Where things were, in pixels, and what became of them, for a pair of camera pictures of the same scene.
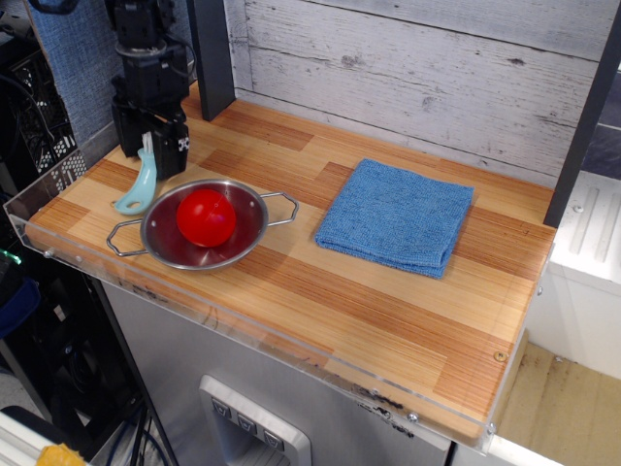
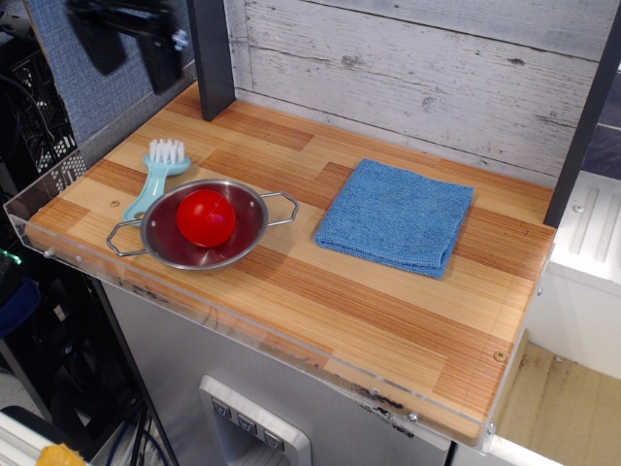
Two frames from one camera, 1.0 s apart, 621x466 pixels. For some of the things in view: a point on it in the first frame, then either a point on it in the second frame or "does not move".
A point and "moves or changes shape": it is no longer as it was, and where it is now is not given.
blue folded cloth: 395,217 does not move
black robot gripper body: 148,97 -> 171,15
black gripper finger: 171,148 -> 163,59
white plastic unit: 577,307 does not move
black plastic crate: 36,131 does not move
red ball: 206,217 does not move
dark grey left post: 208,18 does not move
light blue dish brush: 139,199 moves or changes shape
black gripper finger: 132,124 -> 104,45
